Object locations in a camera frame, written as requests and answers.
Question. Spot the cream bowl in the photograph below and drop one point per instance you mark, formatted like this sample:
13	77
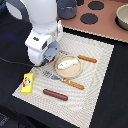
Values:
122	16

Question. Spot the knife with wooden handle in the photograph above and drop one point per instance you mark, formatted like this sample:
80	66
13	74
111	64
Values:
79	56

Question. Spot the brown toy sausage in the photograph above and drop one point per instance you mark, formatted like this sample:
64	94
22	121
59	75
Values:
55	94

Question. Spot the tall grey pot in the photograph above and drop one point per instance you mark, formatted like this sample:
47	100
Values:
67	9

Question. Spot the yellow butter box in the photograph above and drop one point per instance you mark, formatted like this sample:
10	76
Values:
27	83

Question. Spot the fork with wooden handle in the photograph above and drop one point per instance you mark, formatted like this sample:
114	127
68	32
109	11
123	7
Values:
73	84

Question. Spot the black rear burner disc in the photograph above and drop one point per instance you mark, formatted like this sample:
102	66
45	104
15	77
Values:
96	5

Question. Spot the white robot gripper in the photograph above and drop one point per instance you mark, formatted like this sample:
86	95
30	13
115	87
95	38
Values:
43	48

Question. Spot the beige woven placemat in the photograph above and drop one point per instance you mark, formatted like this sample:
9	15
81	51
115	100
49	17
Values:
69	87

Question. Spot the round wooden plate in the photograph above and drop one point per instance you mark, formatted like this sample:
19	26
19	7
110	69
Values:
70	72

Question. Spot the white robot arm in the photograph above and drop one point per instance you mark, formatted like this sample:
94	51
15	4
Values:
46	31

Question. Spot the white toy fish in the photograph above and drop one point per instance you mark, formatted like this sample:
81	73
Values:
67	63

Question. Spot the black stove burner disc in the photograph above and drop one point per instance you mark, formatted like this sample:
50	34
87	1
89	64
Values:
89	18

